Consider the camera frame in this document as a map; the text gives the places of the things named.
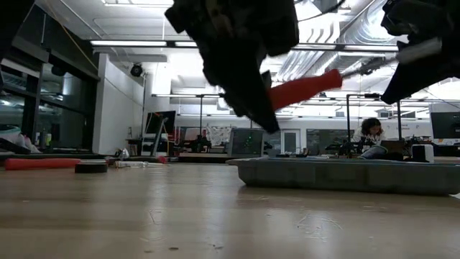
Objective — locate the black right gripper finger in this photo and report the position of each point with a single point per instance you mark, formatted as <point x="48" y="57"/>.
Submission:
<point x="406" y="86"/>

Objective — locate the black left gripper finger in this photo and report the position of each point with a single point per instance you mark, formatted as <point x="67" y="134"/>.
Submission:
<point x="251" y="97"/>

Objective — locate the grey plastic tool case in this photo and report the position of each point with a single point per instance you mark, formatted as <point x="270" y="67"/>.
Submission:
<point x="341" y="178"/>

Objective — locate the dark tape roll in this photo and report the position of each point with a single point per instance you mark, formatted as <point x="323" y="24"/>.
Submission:
<point x="91" y="167"/>

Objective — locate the black ceiling spotlight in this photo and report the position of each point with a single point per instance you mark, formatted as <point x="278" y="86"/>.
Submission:
<point x="368" y="66"/>
<point x="136" y="70"/>

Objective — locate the white printed poster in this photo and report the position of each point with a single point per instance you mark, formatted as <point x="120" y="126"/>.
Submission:
<point x="219" y="135"/>

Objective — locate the black computer monitor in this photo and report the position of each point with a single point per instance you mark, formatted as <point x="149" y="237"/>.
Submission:
<point x="445" y="125"/>
<point x="161" y="122"/>

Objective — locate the white door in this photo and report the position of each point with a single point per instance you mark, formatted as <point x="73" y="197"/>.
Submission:
<point x="290" y="142"/>

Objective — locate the person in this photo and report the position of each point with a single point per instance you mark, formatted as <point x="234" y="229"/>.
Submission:
<point x="370" y="135"/>

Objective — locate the white box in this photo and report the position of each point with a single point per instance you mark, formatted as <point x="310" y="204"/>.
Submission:
<point x="423" y="153"/>

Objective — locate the black work gloves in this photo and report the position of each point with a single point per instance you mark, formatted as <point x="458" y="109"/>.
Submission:
<point x="395" y="157"/>

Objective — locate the white stepladder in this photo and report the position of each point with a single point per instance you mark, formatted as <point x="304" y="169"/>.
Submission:
<point x="158" y="136"/>

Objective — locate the clear safety glasses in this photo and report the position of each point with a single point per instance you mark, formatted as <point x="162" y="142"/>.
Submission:
<point x="131" y="164"/>

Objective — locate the white cloth bundle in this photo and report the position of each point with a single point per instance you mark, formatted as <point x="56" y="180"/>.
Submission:
<point x="14" y="140"/>

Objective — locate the black background rig frame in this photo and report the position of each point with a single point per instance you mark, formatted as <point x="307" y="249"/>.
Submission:
<point x="201" y="115"/>
<point x="399" y="122"/>

